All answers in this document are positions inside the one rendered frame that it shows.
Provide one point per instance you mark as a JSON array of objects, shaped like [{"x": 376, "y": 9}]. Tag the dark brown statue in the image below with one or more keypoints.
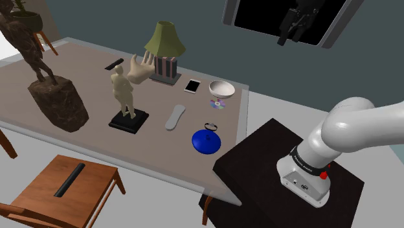
[{"x": 58, "y": 101}]

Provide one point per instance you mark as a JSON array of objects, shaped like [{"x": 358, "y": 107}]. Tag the white bowl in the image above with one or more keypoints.
[{"x": 222, "y": 90}]

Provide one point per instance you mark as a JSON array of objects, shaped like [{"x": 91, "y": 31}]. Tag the black wall screen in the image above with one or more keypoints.
[{"x": 258, "y": 15}]

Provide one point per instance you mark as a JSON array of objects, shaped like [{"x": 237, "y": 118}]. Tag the black remote control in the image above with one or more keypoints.
[{"x": 114, "y": 64}]

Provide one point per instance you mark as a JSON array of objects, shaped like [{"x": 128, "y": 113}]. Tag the beige hand sculpture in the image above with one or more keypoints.
[{"x": 139, "y": 72}]

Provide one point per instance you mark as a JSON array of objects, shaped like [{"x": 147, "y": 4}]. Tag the shiny disc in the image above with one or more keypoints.
[{"x": 217, "y": 104}]

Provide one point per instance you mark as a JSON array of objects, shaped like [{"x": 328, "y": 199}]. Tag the dark robot stand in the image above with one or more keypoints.
[{"x": 252, "y": 164}]

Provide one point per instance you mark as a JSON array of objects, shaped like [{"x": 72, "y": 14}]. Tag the white phone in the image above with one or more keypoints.
[{"x": 192, "y": 86}]

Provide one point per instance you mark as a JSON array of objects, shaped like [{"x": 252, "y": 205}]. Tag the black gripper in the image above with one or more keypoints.
[{"x": 304, "y": 12}]

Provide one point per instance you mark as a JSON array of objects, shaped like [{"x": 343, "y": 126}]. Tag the beige figure on black base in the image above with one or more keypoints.
[{"x": 123, "y": 91}]

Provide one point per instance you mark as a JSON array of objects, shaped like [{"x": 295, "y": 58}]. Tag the blue round lid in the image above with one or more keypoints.
[{"x": 206, "y": 142}]

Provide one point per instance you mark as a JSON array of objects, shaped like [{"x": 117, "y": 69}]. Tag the green shade table lamp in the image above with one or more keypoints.
[{"x": 164, "y": 39}]

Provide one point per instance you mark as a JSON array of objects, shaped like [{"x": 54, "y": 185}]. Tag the grey remote control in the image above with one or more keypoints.
[{"x": 175, "y": 117}]

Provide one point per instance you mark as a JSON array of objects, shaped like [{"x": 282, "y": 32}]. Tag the brown table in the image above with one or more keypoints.
[{"x": 104, "y": 143}]

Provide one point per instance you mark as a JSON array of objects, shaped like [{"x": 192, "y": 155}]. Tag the black cylinder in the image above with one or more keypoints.
[{"x": 69, "y": 180}]

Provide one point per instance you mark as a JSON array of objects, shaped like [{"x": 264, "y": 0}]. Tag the wooden chair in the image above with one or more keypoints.
[{"x": 85, "y": 180}]

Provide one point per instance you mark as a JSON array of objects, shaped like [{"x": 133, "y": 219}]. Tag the potted plant on wooden stand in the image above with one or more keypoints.
[{"x": 27, "y": 17}]

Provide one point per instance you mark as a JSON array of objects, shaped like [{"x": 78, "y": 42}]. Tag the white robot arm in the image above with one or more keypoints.
[{"x": 344, "y": 126}]

